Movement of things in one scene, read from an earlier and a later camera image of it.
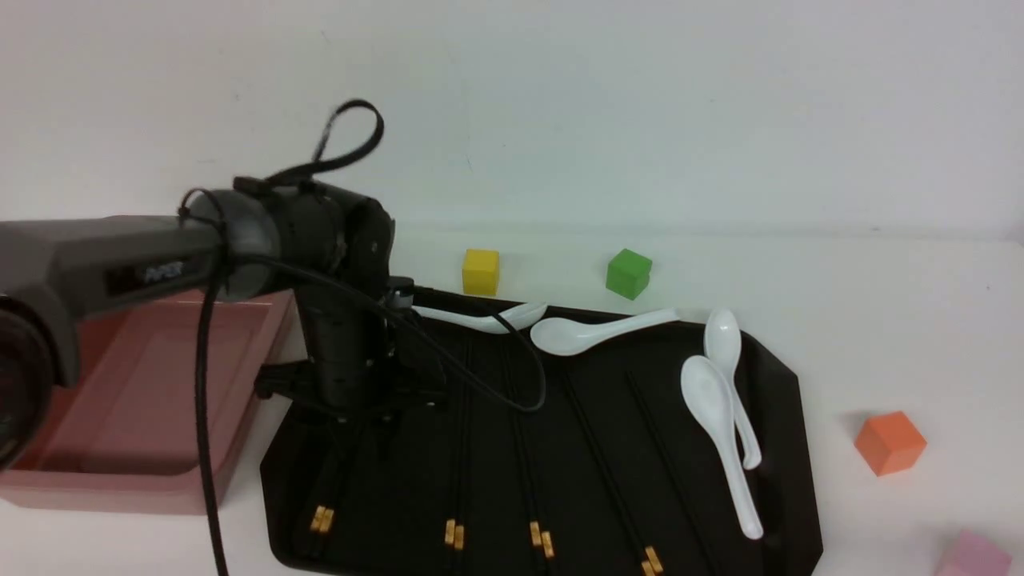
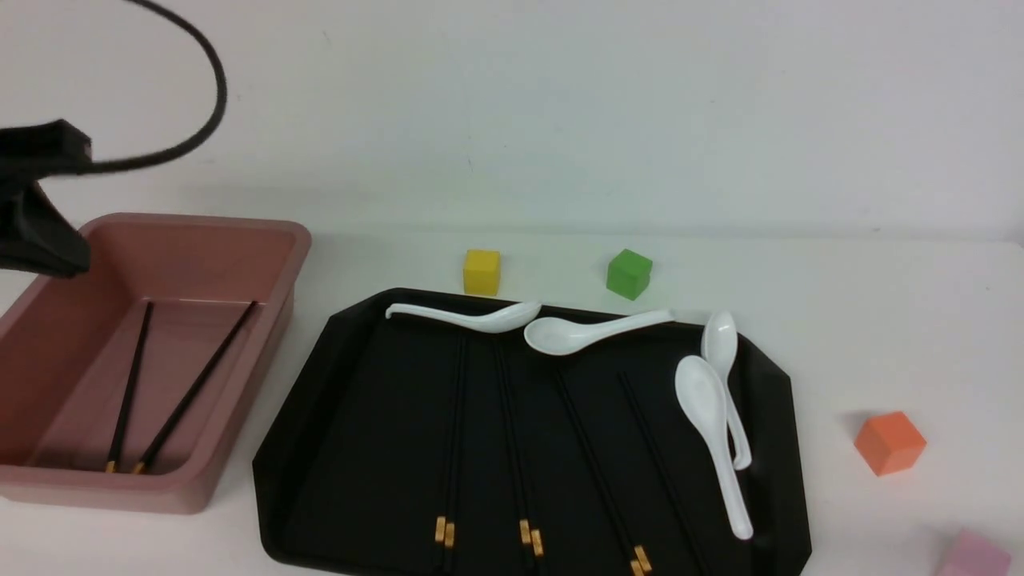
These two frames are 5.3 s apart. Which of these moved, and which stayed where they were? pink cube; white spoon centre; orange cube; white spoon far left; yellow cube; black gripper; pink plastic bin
Moved: black gripper
Stayed: white spoon centre; pink plastic bin; white spoon far left; pink cube; orange cube; yellow cube
